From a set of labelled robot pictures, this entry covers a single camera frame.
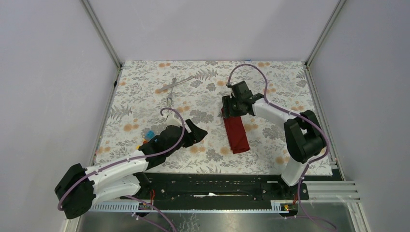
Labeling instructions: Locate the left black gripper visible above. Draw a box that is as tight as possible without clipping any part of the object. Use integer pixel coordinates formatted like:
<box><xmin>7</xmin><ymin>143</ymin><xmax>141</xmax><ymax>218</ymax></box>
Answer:
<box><xmin>165</xmin><ymin>118</ymin><xmax>207</xmax><ymax>157</ymax></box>

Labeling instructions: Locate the dark red cloth napkin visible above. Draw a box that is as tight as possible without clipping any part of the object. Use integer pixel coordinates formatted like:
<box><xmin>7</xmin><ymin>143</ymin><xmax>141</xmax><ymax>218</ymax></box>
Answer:
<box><xmin>223</xmin><ymin>116</ymin><xmax>250</xmax><ymax>154</ymax></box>

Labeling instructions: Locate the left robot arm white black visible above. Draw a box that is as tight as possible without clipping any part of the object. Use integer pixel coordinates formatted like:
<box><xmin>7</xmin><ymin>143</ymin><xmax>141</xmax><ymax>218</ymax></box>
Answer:
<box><xmin>54</xmin><ymin>119</ymin><xmax>208</xmax><ymax>219</ymax></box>

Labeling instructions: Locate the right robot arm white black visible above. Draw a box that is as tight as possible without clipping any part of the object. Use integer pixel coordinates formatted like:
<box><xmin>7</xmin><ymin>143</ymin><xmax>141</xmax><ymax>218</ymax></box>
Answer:
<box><xmin>222</xmin><ymin>81</ymin><xmax>328</xmax><ymax>199</ymax></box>

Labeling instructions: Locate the silver fork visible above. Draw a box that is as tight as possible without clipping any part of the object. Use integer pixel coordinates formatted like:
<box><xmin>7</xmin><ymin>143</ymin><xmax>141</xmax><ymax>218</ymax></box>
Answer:
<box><xmin>167</xmin><ymin>77</ymin><xmax>177</xmax><ymax>107</ymax></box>

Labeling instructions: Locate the colourful toy block car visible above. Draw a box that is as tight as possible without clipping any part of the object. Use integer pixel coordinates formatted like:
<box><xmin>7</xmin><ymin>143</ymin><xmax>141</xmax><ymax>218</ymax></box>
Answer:
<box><xmin>143</xmin><ymin>130</ymin><xmax>156</xmax><ymax>144</ymax></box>

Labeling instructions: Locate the silver knife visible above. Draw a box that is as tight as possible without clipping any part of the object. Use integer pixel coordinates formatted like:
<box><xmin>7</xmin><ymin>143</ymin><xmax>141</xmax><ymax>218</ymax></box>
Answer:
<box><xmin>158</xmin><ymin>75</ymin><xmax>195</xmax><ymax>92</ymax></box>

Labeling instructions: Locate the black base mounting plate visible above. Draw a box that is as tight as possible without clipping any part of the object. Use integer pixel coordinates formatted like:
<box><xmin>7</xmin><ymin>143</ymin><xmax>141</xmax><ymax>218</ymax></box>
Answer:
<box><xmin>134</xmin><ymin>173</ymin><xmax>298</xmax><ymax>206</ymax></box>

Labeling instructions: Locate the floral patterned tablecloth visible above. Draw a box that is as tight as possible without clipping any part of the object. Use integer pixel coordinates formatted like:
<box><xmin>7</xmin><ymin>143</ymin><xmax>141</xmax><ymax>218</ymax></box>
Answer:
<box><xmin>94</xmin><ymin>60</ymin><xmax>314</xmax><ymax>174</ymax></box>

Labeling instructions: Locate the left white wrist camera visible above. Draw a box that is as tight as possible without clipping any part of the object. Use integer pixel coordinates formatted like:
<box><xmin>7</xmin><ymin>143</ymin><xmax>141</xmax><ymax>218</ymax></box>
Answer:
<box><xmin>165</xmin><ymin>115</ymin><xmax>182</xmax><ymax>127</ymax></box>

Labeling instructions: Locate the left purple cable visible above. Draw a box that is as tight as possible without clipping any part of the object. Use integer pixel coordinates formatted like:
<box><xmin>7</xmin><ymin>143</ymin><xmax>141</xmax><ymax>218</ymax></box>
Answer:
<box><xmin>57</xmin><ymin>107</ymin><xmax>187</xmax><ymax>232</ymax></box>

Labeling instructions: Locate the slotted cable duct rail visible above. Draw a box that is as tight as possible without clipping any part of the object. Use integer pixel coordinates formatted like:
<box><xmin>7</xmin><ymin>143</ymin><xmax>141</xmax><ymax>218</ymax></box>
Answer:
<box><xmin>89</xmin><ymin>199</ymin><xmax>290</xmax><ymax>215</ymax></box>

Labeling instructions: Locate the right aluminium frame post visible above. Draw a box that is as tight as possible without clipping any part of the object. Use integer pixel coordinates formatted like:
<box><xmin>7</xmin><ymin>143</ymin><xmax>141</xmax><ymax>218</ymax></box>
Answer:
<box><xmin>305</xmin><ymin>0</ymin><xmax>347</xmax><ymax>66</ymax></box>

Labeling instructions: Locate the aluminium frame post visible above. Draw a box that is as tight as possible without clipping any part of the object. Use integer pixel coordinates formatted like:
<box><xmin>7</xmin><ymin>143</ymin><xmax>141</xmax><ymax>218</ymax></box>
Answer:
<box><xmin>305</xmin><ymin>0</ymin><xmax>347</xmax><ymax>66</ymax></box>
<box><xmin>80</xmin><ymin>0</ymin><xmax>122</xmax><ymax>69</ymax></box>

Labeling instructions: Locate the left aluminium frame post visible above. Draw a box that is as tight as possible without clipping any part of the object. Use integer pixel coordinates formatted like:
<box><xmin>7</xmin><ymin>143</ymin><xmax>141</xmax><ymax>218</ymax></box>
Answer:
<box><xmin>80</xmin><ymin>0</ymin><xmax>122</xmax><ymax>69</ymax></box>

